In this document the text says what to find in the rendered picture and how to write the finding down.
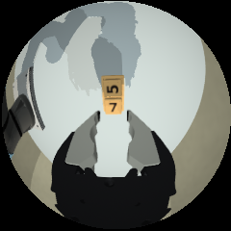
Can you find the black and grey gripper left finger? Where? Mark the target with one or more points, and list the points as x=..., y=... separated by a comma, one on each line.
x=77, y=152

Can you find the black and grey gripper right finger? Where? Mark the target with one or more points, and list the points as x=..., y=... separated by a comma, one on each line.
x=148, y=153

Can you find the tan wooden number cube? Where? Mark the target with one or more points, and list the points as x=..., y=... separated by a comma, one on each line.
x=113, y=106
x=112, y=87

